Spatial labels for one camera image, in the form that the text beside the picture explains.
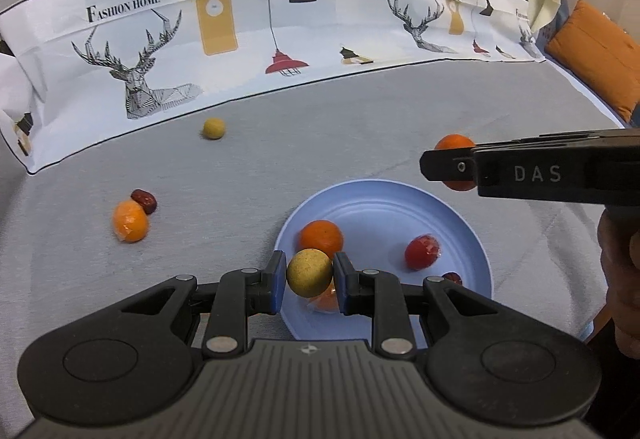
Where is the plastic-wrapped red tomato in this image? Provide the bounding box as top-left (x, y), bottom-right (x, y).
top-left (404, 234), bottom-right (442, 271)

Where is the light blue plate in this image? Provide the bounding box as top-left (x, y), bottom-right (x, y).
top-left (274, 179), bottom-right (494, 343)

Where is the orange cushion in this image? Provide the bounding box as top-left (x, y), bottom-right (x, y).
top-left (544, 0), bottom-right (640, 123)

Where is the person's right hand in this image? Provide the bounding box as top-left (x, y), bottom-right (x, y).
top-left (597, 208), bottom-right (640, 361)

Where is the bare orange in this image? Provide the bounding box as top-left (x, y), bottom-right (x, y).
top-left (299, 220), bottom-right (345, 265)
top-left (432, 134), bottom-right (479, 192)

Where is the plastic-wrapped orange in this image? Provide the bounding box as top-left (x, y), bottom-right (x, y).
top-left (112, 200), bottom-right (151, 243)
top-left (307, 284), bottom-right (341, 315)

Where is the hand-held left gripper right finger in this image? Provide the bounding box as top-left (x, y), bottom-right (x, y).
top-left (333, 251), bottom-right (496, 355)

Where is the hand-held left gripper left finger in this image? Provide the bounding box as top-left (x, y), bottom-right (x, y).
top-left (120, 250), bottom-right (287, 355)

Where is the white deer-print cloth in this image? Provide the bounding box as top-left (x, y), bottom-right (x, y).
top-left (0, 0), bottom-right (548, 176)

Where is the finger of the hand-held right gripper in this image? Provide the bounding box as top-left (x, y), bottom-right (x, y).
top-left (419, 129), bottom-right (607, 206)

